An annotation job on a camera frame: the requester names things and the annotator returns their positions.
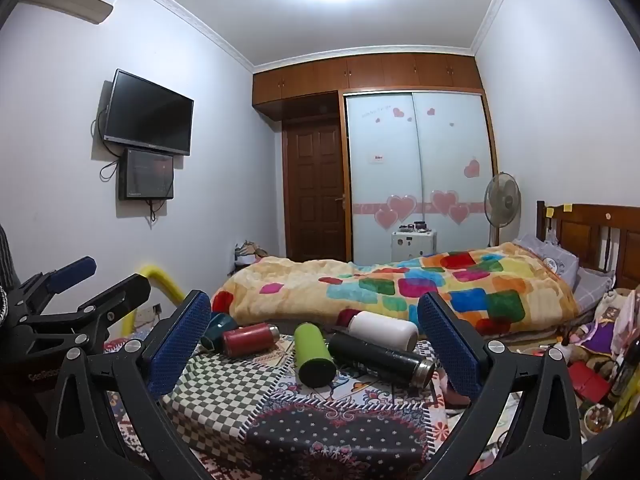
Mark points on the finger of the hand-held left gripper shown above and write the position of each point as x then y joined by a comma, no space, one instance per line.
120,291
75,270

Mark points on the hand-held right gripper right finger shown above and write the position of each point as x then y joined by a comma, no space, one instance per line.
449,340

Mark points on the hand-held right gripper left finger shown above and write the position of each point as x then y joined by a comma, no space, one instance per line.
181,338

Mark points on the green tumbler cup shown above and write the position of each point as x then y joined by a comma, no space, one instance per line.
313,355

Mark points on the white thermos cup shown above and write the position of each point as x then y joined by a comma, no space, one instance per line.
385,330

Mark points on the red thermos cup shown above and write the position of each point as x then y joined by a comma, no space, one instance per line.
249,339

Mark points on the black thermos cup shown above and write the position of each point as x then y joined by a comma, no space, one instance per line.
375,356

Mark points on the dark teal mug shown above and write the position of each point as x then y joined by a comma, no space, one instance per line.
216,331

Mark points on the yellow foam tube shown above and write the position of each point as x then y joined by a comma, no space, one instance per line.
167,285

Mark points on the green white checked cloth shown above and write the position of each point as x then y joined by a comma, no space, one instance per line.
215,395

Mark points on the striped grey cloth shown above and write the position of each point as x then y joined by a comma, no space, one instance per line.
6,255

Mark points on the small white cabinet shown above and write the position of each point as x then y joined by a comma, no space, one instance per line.
414,247

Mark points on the patterned bag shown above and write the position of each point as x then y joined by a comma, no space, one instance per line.
250,254

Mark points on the colourful patchwork blanket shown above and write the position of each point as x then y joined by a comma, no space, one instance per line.
350,285

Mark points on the grey printed pillow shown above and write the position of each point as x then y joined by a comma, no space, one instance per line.
550,257

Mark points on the stuffed toy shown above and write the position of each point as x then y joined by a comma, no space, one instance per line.
592,340

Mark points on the red box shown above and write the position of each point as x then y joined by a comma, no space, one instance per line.
590,382

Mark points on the standing electric fan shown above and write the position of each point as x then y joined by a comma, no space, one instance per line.
502,197

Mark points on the floral patterned bed sheet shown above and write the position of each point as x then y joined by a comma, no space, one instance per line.
330,435

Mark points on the small round bowl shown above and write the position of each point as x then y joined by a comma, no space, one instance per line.
598,417

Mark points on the printed plastic bag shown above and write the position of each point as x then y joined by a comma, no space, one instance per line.
620,312

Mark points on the wooden bed headboard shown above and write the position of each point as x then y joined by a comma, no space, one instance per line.
585,230

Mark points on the dark glass bottle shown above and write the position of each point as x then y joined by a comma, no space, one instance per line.
620,380

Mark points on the sliding wardrobe with hearts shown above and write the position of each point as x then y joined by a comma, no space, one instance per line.
415,160

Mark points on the brown wooden door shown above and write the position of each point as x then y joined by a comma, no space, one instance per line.
315,190

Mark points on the white air conditioner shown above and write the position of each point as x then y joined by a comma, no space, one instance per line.
70,0

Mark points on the wooden overhead cabinets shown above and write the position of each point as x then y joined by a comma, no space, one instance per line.
360,77

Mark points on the small black wall monitor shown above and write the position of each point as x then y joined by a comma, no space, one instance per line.
146,174

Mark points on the wall-mounted black television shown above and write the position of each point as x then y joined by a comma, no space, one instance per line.
150,112

